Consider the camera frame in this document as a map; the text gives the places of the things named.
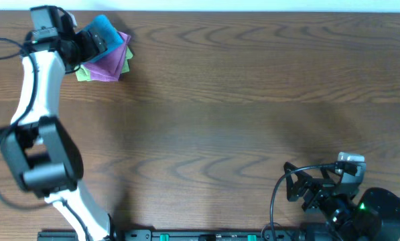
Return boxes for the blue microfiber cloth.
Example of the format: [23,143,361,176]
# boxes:
[82,15,123,62]

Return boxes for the green folded cloth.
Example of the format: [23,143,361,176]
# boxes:
[74,46,134,82]

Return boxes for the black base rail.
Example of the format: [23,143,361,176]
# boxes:
[37,228,304,241]

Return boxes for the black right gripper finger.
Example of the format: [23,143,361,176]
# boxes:
[320,167,340,184]
[283,162,312,202]

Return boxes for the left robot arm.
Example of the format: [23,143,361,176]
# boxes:
[0,27,123,240]

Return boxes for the purple folded cloth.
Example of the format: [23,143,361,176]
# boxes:
[82,31,132,83]

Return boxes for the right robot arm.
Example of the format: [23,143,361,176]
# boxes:
[283,161,400,240]

